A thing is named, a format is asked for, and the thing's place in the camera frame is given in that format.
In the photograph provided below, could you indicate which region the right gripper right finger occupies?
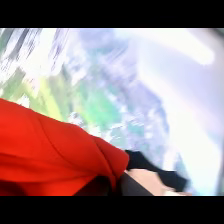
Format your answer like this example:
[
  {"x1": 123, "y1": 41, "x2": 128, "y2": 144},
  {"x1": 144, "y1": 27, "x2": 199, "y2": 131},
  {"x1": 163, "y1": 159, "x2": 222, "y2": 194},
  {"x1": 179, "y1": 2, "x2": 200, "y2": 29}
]
[{"x1": 115, "y1": 171, "x2": 155, "y2": 197}]

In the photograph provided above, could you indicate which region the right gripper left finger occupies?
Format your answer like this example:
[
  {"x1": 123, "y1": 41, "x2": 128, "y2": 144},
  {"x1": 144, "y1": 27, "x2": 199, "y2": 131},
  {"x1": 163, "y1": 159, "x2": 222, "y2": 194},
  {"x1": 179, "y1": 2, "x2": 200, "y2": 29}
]
[{"x1": 75, "y1": 175, "x2": 112, "y2": 197}]

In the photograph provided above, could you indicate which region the red T-shirt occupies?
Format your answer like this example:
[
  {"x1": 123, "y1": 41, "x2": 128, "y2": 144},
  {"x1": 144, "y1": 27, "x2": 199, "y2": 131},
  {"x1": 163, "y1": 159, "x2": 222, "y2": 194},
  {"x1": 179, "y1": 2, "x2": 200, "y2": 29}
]
[{"x1": 0, "y1": 97, "x2": 130, "y2": 197}]

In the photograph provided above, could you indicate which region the black garment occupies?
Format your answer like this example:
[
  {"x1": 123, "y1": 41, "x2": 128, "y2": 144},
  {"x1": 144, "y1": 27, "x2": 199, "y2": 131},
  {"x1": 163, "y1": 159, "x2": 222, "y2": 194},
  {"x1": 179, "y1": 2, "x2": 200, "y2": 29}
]
[{"x1": 125, "y1": 149, "x2": 190, "y2": 193}]

